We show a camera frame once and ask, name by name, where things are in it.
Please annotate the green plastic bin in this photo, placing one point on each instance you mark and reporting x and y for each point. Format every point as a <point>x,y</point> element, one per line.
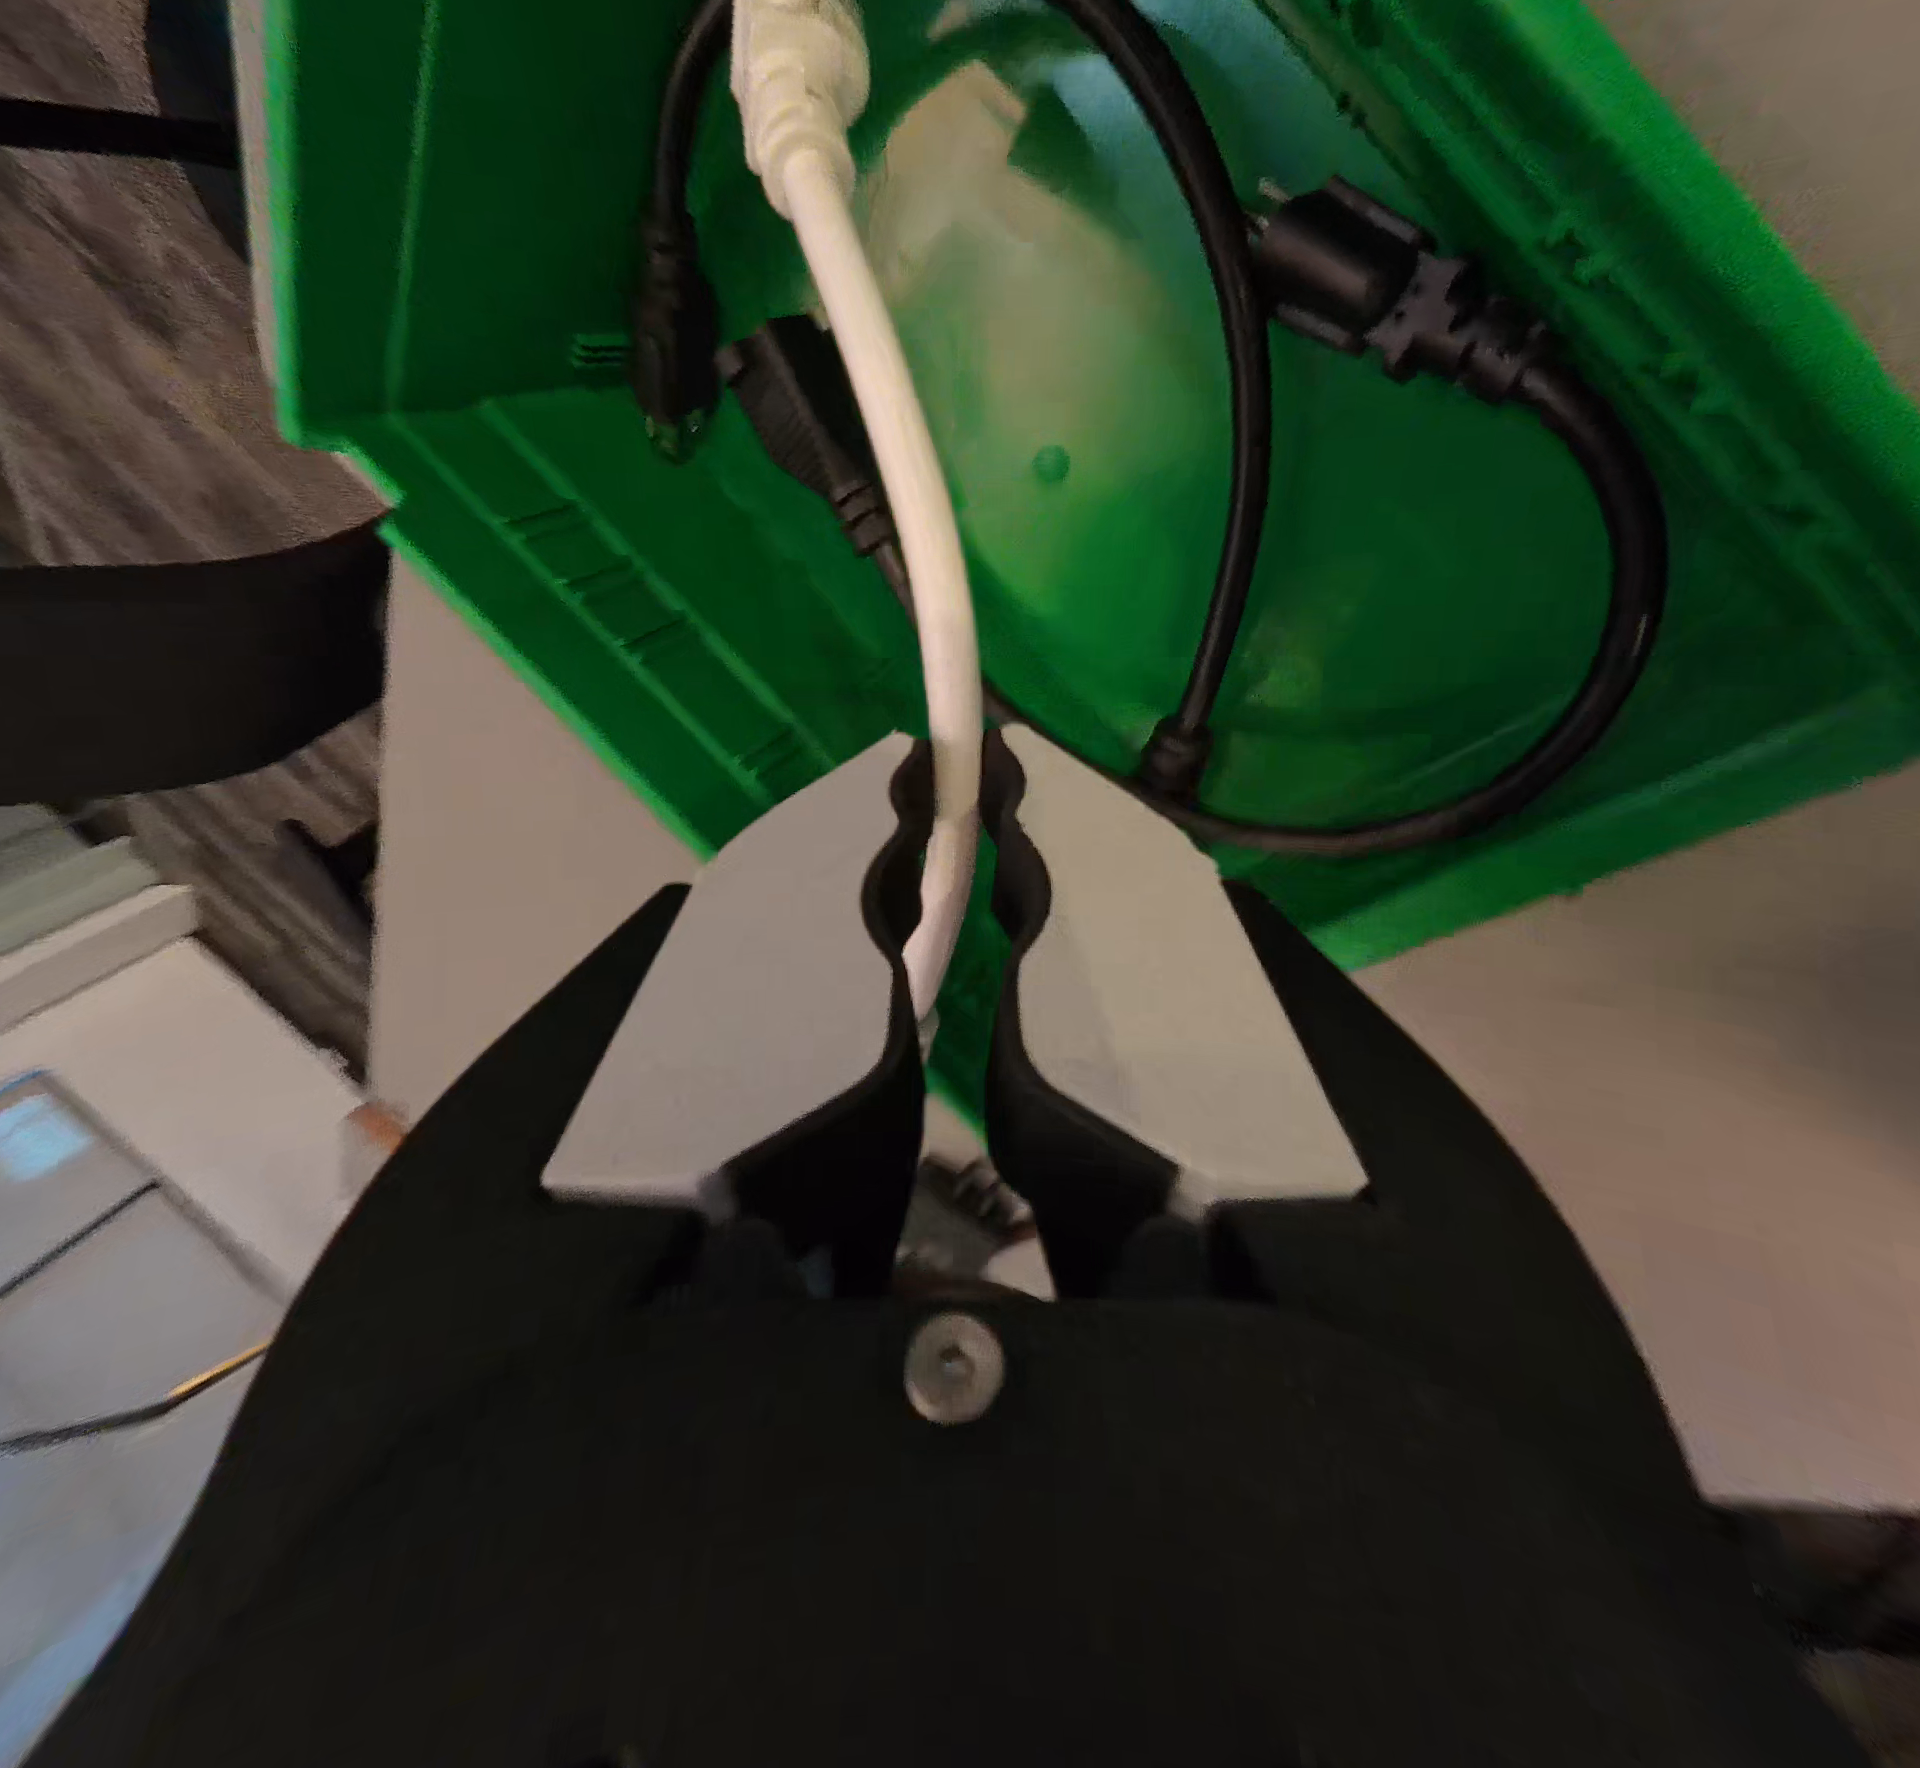
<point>1424,629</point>

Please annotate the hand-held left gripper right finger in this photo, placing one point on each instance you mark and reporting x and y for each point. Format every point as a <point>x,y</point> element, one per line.
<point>1171,1019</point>

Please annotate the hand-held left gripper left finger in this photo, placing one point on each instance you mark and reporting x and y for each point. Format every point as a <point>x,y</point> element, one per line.
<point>751,1019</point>

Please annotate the black chair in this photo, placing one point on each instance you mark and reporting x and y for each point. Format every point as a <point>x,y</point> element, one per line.
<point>180,659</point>

